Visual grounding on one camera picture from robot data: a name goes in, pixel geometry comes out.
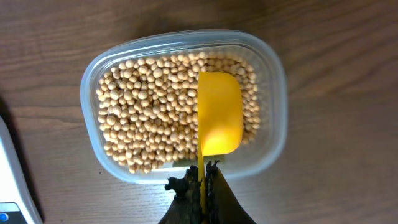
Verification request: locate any clear plastic container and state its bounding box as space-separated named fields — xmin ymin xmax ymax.
xmin=80 ymin=30 xmax=287 ymax=184

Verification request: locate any yellow plastic scoop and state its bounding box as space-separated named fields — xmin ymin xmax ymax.
xmin=197 ymin=72 xmax=243 ymax=213

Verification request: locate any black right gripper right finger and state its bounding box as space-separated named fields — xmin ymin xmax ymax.
xmin=206 ymin=160 xmax=256 ymax=224

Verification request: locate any white digital kitchen scale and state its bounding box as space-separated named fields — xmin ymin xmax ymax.
xmin=0 ymin=120 xmax=43 ymax=224

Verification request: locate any soybeans pile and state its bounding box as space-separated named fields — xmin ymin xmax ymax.
xmin=96 ymin=51 xmax=260 ymax=173

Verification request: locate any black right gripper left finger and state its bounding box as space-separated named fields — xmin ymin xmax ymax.
xmin=159 ymin=166 xmax=201 ymax=224

